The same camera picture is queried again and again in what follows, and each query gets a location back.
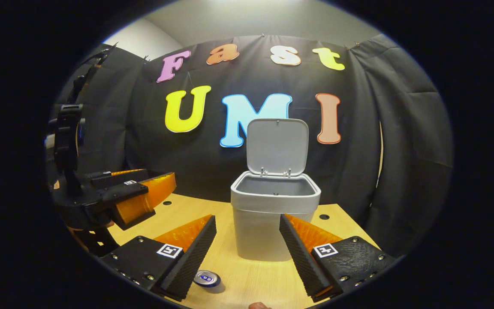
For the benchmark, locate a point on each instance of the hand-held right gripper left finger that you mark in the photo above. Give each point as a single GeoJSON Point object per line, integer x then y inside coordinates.
{"type": "Point", "coordinates": [191, 266]}

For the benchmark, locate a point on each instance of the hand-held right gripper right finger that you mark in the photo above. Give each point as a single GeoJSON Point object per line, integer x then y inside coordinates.
{"type": "Point", "coordinates": [302, 266]}

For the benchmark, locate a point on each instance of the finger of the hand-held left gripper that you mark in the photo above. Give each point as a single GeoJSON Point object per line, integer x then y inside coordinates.
{"type": "Point", "coordinates": [140, 201]}
{"type": "Point", "coordinates": [114, 178]}

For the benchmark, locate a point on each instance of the blue pop can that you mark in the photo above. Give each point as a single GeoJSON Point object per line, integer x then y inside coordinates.
{"type": "Point", "coordinates": [206, 278]}

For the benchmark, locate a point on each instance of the grey desktop garbage bin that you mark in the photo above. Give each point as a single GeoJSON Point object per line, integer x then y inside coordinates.
{"type": "Point", "coordinates": [260, 231]}

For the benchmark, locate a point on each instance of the wooden desktop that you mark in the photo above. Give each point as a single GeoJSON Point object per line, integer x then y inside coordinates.
{"type": "Point", "coordinates": [247, 279]}

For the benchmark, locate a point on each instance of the black backdrop cloth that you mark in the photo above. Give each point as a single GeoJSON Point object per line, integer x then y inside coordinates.
{"type": "Point", "coordinates": [358, 171]}

